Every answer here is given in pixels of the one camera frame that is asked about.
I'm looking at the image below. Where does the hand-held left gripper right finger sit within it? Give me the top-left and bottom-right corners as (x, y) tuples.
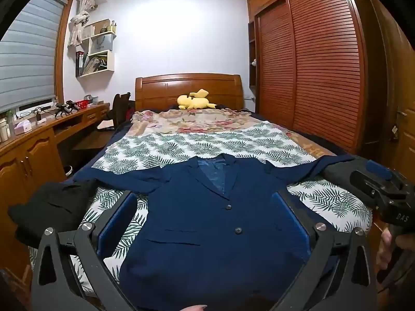
(272, 192), (378, 311)

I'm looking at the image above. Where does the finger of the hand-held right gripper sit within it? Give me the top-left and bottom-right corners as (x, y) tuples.
(365, 158), (403, 182)
(324, 162), (357, 201)

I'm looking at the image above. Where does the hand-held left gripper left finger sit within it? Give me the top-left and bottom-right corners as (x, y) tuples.
(31, 192), (138, 311)

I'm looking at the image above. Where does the navy blue suit jacket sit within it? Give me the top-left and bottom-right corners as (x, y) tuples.
(76, 154), (355, 311)

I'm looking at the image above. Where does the person's right hand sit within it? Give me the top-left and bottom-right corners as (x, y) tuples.
(376, 228), (415, 286)

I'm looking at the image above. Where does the folded black garment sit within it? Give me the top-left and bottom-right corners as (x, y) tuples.
(8, 180), (98, 247)

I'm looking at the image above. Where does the wooden door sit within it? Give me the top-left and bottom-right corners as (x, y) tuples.
(370, 0), (415, 169)

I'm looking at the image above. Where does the leaf print bed sheet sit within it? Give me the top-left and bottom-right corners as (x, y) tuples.
(29, 121), (373, 295)

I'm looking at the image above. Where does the long wooden desk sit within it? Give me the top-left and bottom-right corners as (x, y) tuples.
(0, 102), (112, 279)

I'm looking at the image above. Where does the dark wooden chair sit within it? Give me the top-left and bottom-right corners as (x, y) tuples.
(73, 92), (132, 151)

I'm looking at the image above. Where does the wooden louvred wardrobe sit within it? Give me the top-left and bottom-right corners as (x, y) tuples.
(246, 0), (390, 159)

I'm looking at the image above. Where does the black tool on desk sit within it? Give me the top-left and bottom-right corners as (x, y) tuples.
(55, 102), (81, 119)

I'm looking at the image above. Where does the floral blanket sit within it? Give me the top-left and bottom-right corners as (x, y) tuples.
(130, 108), (269, 135)

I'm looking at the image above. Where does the pink tissue box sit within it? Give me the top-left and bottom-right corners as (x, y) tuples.
(15, 120), (33, 135)

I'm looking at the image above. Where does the yellow plush toy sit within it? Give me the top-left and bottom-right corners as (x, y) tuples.
(177, 88), (217, 111)

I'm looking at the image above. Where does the white jar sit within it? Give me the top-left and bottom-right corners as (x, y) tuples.
(0, 118), (11, 142)

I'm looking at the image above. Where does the wooden bed headboard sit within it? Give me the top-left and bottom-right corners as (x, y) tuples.
(134, 73), (244, 112)

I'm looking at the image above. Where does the row of books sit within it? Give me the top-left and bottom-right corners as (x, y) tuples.
(76, 51), (107, 76)

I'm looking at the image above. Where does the white paper bag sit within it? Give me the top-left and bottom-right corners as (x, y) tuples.
(89, 34), (114, 55)

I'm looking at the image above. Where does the grey window blind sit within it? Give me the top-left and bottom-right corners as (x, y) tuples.
(0, 0), (67, 112)

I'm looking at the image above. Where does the white hanging cloth bundle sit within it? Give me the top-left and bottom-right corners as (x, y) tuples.
(67, 0), (98, 47)

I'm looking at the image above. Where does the white wall shelf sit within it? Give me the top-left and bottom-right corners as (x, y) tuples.
(75, 19), (117, 78)

